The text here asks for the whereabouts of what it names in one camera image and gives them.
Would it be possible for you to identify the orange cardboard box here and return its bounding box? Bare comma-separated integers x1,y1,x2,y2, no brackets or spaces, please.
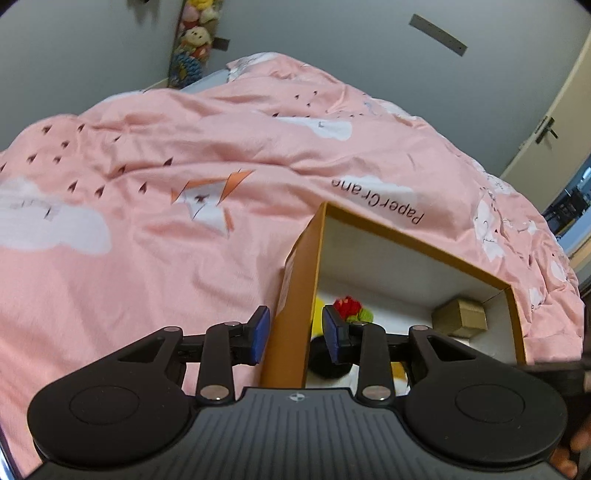
259,202,527,389

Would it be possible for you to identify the white plush with black spot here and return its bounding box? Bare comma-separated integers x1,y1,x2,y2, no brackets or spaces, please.
305,336,409,394

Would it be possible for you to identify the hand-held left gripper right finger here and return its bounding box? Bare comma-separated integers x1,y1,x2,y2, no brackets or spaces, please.
322,305,482,401

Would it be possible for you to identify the cream door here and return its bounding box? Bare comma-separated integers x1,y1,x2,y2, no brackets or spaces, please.
501,28,591,217

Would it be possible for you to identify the small gold box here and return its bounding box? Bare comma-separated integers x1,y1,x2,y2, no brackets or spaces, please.
432,298,489,340

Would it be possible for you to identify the grey wall strip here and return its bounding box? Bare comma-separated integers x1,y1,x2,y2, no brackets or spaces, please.
409,14,468,57

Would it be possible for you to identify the yellow chick toy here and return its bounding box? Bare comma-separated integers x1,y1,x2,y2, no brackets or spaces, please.
310,298,327,340

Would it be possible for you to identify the black door handle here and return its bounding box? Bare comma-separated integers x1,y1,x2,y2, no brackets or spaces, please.
536,116,558,145

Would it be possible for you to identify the crochet flower keychain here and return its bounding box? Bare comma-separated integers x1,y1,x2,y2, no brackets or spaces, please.
333,296,374,324

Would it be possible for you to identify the person's right hand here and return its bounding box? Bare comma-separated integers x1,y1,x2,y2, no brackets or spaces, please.
551,427,591,479

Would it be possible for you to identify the hanging stuffed toy organizer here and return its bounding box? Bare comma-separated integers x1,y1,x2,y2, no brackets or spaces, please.
167,0,228,90

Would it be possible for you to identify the pink printed blanket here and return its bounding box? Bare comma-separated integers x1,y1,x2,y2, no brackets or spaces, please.
0,52,585,477

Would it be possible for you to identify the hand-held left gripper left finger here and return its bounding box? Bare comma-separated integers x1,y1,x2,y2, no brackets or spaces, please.
117,305,271,403

